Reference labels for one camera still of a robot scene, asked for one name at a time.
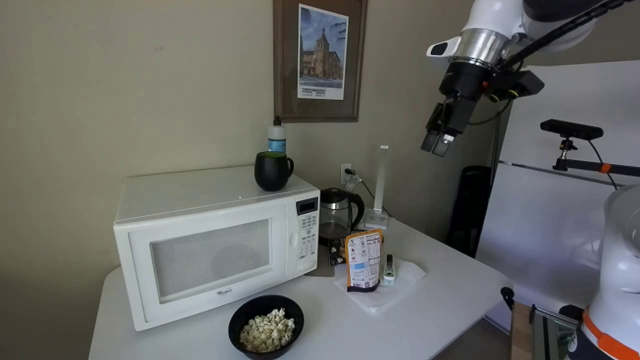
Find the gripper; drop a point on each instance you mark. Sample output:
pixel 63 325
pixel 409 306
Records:
pixel 465 82

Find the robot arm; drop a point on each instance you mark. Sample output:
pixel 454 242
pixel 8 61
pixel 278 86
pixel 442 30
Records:
pixel 490 20

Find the white microwave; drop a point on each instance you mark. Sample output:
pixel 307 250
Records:
pixel 210 240

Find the microwave door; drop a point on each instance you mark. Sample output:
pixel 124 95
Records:
pixel 210 260

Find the white desk lamp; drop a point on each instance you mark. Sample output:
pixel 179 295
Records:
pixel 382 175

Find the black glass electric kettle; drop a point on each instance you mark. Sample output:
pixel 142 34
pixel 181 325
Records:
pixel 337 215

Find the white board panel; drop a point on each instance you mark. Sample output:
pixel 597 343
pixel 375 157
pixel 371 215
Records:
pixel 545 225

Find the framed picture of building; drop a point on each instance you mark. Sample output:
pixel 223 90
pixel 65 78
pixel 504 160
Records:
pixel 320 55

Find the orange and purple snack pouch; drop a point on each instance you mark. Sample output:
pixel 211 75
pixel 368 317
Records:
pixel 364 260

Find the small white stapler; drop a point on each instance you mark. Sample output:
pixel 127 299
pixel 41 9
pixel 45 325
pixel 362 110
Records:
pixel 389 272

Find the small dark snack packet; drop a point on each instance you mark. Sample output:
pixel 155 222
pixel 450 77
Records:
pixel 339 255

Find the white bottle with blue label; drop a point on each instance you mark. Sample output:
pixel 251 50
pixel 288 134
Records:
pixel 277 137

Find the white paper napkin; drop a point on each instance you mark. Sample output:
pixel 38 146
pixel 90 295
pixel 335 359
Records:
pixel 395 292

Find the black mug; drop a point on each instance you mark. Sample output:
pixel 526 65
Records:
pixel 272 172

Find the black bowl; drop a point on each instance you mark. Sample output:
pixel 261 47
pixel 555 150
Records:
pixel 250 312

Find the heap of popcorn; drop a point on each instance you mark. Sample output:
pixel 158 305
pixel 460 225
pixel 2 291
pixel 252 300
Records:
pixel 267 332

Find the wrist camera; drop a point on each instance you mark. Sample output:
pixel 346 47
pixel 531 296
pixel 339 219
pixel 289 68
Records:
pixel 520 82

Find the wall socket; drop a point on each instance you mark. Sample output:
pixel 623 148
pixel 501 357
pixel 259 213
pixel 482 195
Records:
pixel 345 174

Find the camera on mount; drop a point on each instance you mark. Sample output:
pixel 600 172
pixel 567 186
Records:
pixel 572 129

